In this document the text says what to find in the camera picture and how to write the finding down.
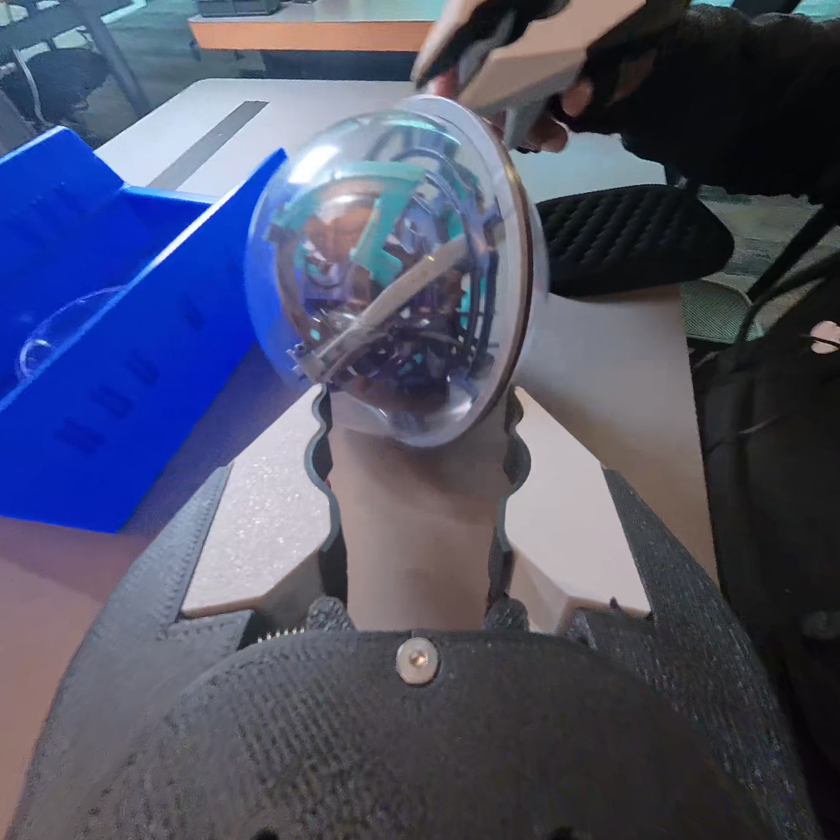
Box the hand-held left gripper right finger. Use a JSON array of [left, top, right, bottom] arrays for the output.
[[489, 388, 653, 620]]

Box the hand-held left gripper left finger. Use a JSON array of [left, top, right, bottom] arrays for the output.
[[182, 390, 345, 620]]

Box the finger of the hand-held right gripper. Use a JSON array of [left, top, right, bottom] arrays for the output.
[[503, 103, 559, 149], [414, 0, 651, 115]]

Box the clear plastic maze ball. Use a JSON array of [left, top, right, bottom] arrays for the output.
[[245, 95, 550, 450]]

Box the blue plastic bin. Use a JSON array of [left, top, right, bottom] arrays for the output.
[[0, 128, 287, 532]]

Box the clear plastic ball stand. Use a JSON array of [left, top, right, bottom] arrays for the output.
[[16, 287, 126, 382]]

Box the person's right hand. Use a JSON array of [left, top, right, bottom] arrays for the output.
[[532, 0, 697, 152]]

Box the black mesh wrist rest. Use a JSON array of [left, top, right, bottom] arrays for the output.
[[539, 184, 736, 299]]

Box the black backpack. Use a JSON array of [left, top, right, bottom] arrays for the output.
[[689, 204, 840, 840]]

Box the long pale desk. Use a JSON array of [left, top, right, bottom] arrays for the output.
[[188, 0, 454, 53]]

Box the black office chair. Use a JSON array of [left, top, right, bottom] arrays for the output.
[[0, 46, 112, 132]]

